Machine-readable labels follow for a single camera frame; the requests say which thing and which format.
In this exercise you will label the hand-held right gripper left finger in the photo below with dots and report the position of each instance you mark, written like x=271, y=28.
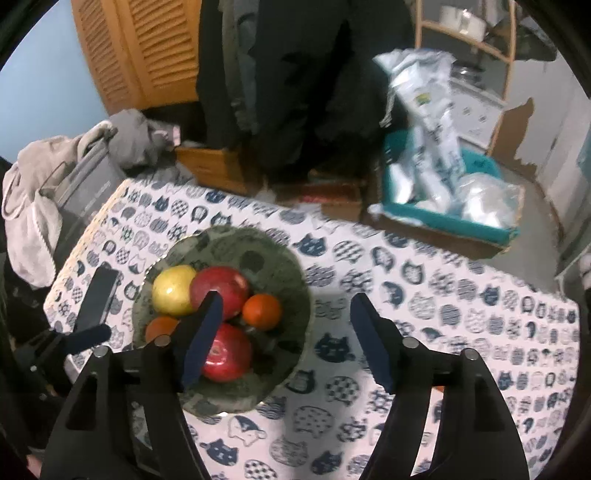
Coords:
x=203, y=337

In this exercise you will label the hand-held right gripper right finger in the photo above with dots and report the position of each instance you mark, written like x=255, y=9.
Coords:
x=371, y=341

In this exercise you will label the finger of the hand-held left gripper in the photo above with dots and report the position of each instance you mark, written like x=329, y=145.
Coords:
x=97, y=300
x=87, y=339

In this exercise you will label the red apple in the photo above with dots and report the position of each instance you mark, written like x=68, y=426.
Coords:
x=226, y=286
x=231, y=355

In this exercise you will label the small orange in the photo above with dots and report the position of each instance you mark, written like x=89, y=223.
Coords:
x=262, y=311
x=159, y=328

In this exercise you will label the yellow mango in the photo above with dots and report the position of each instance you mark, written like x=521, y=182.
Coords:
x=171, y=290

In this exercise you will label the scalloped glass plate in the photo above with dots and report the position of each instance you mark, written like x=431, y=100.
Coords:
x=277, y=258

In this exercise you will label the cat print tablecloth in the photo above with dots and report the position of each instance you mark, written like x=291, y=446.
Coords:
x=415, y=300

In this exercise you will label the light grey garment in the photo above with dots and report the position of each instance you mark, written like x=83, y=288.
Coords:
x=27, y=207

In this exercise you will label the dark grey printed bag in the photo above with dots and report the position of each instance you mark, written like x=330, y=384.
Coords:
x=87, y=184

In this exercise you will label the wooden box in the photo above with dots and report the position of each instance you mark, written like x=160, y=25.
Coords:
x=212, y=168

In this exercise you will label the grey jacket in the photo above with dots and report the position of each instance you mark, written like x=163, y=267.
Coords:
x=134, y=134

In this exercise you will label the pink white small tag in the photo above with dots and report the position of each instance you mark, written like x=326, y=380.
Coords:
x=168, y=136

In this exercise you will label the clear plastic bag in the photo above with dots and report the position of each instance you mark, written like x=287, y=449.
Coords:
x=487, y=201

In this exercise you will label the teal plastic basket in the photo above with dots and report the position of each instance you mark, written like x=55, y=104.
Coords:
x=480, y=161

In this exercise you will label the white printed plastic bag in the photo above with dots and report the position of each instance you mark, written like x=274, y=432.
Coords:
x=429, y=115

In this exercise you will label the white storage box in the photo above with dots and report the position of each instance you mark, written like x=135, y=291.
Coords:
x=478, y=110

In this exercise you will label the wooden louvre door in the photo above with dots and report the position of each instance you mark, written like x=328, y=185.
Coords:
x=138, y=46

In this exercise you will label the dark hanging clothes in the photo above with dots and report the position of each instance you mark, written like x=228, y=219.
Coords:
x=300, y=69

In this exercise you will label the wooden shelf rack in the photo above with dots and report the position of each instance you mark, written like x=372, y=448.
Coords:
x=508, y=55

